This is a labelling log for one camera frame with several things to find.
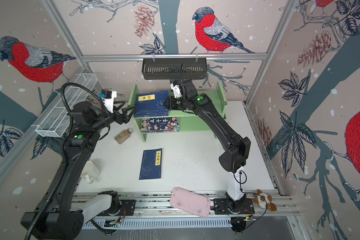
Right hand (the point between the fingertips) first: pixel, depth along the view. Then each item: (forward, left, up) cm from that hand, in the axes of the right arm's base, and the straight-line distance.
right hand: (164, 105), depth 78 cm
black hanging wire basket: (+40, -1, -2) cm, 40 cm away
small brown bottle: (-4, +31, -25) cm, 40 cm away
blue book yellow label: (+1, +7, -1) cm, 8 cm away
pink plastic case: (-38, -12, -31) cm, 51 cm away
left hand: (-9, +14, +10) cm, 19 cm away
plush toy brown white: (-36, -52, -31) cm, 71 cm away
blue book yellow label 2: (-20, +10, -30) cm, 38 cm away
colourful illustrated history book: (-1, +4, -16) cm, 16 cm away
